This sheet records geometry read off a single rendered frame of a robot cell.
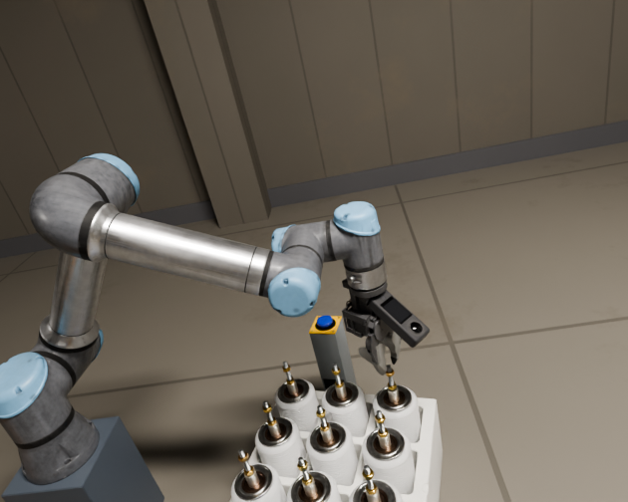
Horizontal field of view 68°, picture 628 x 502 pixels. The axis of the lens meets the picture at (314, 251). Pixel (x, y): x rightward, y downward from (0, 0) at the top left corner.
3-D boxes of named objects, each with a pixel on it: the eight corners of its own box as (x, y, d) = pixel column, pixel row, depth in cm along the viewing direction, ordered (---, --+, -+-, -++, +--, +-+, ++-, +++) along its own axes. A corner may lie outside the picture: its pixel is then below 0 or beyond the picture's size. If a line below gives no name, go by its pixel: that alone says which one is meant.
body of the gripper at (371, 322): (369, 314, 99) (360, 266, 94) (402, 327, 93) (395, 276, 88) (345, 334, 95) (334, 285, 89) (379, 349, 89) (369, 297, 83)
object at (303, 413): (332, 453, 113) (317, 399, 105) (294, 465, 112) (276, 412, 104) (324, 424, 121) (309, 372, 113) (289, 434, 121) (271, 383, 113)
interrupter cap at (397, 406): (398, 418, 96) (397, 416, 95) (370, 402, 101) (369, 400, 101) (419, 395, 100) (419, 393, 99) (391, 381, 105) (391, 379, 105)
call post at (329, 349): (331, 420, 131) (308, 334, 117) (338, 401, 137) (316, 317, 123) (356, 422, 128) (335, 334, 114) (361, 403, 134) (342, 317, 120)
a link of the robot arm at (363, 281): (392, 256, 86) (365, 278, 81) (396, 277, 88) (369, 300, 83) (361, 248, 91) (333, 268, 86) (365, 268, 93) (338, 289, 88)
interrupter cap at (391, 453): (403, 427, 93) (402, 425, 93) (407, 460, 87) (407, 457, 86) (365, 431, 95) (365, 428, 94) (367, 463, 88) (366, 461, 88)
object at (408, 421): (409, 481, 102) (399, 423, 94) (375, 458, 109) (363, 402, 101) (434, 451, 108) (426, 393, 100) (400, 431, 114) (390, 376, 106)
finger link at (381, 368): (365, 366, 99) (363, 328, 96) (388, 376, 95) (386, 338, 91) (356, 373, 97) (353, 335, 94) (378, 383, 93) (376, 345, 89)
